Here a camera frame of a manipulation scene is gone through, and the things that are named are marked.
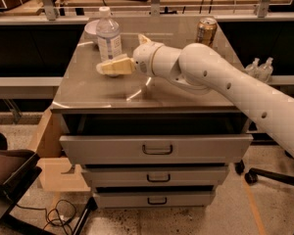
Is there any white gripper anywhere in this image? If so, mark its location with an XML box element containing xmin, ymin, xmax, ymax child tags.
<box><xmin>96</xmin><ymin>34</ymin><xmax>164</xmax><ymax>77</ymax></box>

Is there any clear blue plastic water bottle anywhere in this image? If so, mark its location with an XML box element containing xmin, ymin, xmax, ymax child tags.
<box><xmin>96</xmin><ymin>7</ymin><xmax>123</xmax><ymax>61</ymax></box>

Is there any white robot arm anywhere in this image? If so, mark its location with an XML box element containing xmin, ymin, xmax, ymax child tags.
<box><xmin>96</xmin><ymin>35</ymin><xmax>294</xmax><ymax>158</ymax></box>

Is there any left small clear bottle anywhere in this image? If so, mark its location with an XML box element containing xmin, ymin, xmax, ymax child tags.
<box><xmin>244</xmin><ymin>58</ymin><xmax>260</xmax><ymax>77</ymax></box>

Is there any small clear bottle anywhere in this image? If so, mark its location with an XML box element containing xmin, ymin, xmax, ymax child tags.
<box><xmin>244</xmin><ymin>58</ymin><xmax>260</xmax><ymax>77</ymax></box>
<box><xmin>257</xmin><ymin>58</ymin><xmax>273</xmax><ymax>82</ymax></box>

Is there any right small clear bottle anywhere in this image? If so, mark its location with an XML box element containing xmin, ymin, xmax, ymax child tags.
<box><xmin>257</xmin><ymin>58</ymin><xmax>273</xmax><ymax>82</ymax></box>

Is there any white bowl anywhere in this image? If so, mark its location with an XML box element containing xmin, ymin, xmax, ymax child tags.
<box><xmin>84</xmin><ymin>20</ymin><xmax>99</xmax><ymax>44</ymax></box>

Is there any gold aluminium drink can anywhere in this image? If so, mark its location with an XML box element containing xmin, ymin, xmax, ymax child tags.
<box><xmin>196</xmin><ymin>18</ymin><xmax>218</xmax><ymax>47</ymax></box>

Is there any top grey drawer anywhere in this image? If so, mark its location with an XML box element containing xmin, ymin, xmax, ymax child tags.
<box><xmin>60</xmin><ymin>134</ymin><xmax>252</xmax><ymax>165</ymax></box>

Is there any grey drawer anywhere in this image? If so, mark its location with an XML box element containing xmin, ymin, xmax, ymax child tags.
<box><xmin>93</xmin><ymin>191</ymin><xmax>215</xmax><ymax>209</ymax></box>
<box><xmin>60</xmin><ymin>134</ymin><xmax>252</xmax><ymax>165</ymax></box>
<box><xmin>82</xmin><ymin>166</ymin><xmax>228</xmax><ymax>188</ymax></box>

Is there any middle grey drawer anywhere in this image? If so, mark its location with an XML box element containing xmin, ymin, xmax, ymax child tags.
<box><xmin>82</xmin><ymin>166</ymin><xmax>228</xmax><ymax>188</ymax></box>

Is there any wooden box on floor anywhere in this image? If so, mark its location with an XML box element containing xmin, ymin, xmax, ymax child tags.
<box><xmin>28</xmin><ymin>109</ymin><xmax>90</xmax><ymax>192</ymax></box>

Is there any bottom grey drawer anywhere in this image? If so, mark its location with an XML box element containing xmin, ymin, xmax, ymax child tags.
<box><xmin>93</xmin><ymin>191</ymin><xmax>215</xmax><ymax>209</ymax></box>

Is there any brown chair at left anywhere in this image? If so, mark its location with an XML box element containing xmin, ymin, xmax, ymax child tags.
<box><xmin>0</xmin><ymin>132</ymin><xmax>42</xmax><ymax>235</ymax></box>

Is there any black office chair base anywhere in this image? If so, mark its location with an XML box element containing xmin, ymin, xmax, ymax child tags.
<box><xmin>234</xmin><ymin>150</ymin><xmax>294</xmax><ymax>235</ymax></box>

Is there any grey metal shelf frame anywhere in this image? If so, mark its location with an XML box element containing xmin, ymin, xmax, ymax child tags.
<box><xmin>0</xmin><ymin>0</ymin><xmax>294</xmax><ymax>25</ymax></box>

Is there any black floor cable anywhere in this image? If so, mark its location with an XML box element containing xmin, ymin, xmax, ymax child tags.
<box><xmin>15</xmin><ymin>199</ymin><xmax>78</xmax><ymax>235</ymax></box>

